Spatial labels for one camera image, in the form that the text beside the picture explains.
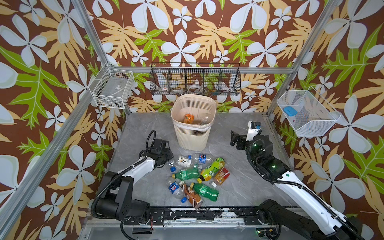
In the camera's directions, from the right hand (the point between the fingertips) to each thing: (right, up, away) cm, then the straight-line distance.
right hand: (238, 131), depth 74 cm
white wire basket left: (-71, +25, +12) cm, 76 cm away
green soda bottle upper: (-22, -24, +11) cm, 34 cm away
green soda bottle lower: (-15, -32, +3) cm, 36 cm away
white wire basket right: (+42, +9, +7) cm, 44 cm away
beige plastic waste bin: (-23, +10, +27) cm, 36 cm away
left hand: (-38, -13, +18) cm, 44 cm away
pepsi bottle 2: (-32, -31, +4) cm, 45 cm away
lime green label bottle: (-14, -23, +9) cm, 29 cm away
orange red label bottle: (-6, -25, +9) cm, 27 cm away
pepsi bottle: (-17, -17, +15) cm, 28 cm away
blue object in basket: (+36, +12, +14) cm, 41 cm away
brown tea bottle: (-22, -34, +1) cm, 41 cm away
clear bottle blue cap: (-35, -23, +14) cm, 44 cm away
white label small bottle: (-27, -19, +14) cm, 36 cm away
